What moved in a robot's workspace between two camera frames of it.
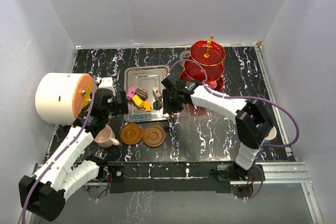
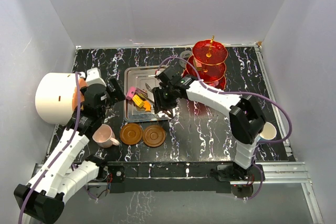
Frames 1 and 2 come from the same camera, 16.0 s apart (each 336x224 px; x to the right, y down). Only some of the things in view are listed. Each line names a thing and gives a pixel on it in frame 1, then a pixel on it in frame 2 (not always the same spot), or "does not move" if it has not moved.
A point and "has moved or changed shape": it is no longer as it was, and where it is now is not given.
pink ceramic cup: x=105 y=138 does not move
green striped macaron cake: x=157 y=92 has moved or changed shape
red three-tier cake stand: x=210 y=53 does not move
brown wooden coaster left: x=131 y=134 does not move
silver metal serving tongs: x=157 y=97 has moved or changed shape
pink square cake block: x=130 y=93 does not move
